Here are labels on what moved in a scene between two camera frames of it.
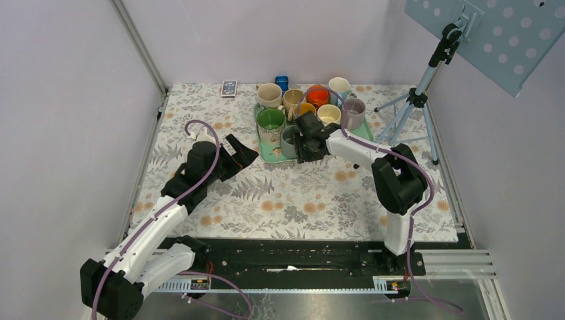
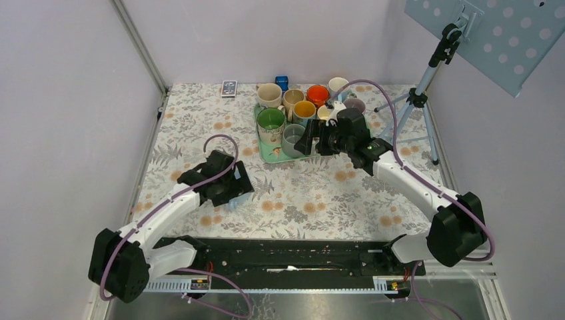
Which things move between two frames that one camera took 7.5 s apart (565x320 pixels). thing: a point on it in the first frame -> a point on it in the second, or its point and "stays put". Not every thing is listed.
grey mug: [288, 147] stays put
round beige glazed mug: [291, 98] stays put
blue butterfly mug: [304, 107] stays put
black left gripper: [244, 155] -> [240, 185]
